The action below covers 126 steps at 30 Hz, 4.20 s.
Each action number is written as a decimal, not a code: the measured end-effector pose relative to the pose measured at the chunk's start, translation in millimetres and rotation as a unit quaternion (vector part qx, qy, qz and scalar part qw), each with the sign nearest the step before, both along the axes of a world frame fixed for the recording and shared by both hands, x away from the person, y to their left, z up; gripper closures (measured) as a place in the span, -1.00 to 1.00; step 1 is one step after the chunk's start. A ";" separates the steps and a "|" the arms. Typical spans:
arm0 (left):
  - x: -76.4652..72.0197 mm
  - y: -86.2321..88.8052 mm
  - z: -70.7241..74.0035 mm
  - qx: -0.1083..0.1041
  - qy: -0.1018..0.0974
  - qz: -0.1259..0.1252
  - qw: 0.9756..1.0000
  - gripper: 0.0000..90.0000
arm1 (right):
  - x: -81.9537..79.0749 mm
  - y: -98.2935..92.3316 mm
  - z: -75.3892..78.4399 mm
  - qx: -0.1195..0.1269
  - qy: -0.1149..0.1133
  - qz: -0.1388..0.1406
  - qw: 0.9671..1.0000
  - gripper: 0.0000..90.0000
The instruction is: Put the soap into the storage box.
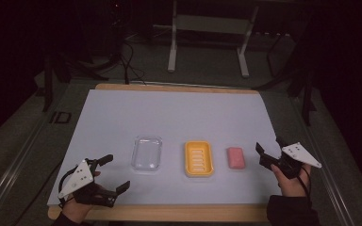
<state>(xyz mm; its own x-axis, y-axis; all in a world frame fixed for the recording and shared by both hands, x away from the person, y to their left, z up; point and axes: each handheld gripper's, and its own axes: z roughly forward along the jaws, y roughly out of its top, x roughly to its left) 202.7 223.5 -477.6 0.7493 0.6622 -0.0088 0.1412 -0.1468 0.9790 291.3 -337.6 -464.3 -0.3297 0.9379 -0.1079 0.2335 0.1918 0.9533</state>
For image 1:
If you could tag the person's left hand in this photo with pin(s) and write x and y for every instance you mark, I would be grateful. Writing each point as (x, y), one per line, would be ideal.
(75, 211)

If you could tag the yellow soap dish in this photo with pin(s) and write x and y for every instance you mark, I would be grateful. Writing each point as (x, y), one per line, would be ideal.
(199, 158)

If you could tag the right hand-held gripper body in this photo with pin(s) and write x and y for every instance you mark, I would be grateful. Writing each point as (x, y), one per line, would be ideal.
(298, 153)

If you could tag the person's right hand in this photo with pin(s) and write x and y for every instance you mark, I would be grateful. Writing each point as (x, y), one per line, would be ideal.
(290, 186)

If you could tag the black floor bracket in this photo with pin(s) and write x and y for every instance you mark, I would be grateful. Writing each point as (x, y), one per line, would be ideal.
(60, 117)

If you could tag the pink soap bar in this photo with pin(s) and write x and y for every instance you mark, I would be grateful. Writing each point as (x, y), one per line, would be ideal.
(236, 158)

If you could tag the white table mat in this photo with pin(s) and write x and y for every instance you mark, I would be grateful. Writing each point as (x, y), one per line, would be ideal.
(169, 116)

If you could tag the white metal stand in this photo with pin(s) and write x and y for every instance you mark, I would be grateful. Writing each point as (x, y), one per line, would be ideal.
(210, 24)

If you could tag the metal floor rail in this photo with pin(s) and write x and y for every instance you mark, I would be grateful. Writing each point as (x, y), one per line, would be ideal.
(326, 175)
(12, 166)

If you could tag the clear plastic tray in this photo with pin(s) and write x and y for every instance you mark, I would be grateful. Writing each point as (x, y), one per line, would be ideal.
(146, 153)

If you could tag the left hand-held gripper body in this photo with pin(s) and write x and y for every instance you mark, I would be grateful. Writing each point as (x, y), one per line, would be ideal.
(81, 175)

